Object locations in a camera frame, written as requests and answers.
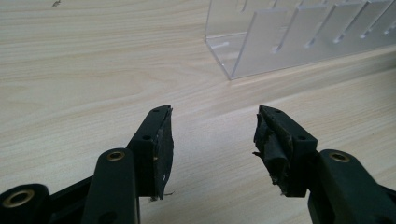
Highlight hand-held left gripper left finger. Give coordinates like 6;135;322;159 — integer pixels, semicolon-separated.
81;104;175;224

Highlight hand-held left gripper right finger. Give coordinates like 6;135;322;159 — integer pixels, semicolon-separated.
252;105;396;224

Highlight clear acrylic slotted rack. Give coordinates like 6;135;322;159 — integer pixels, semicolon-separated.
205;0;396;81

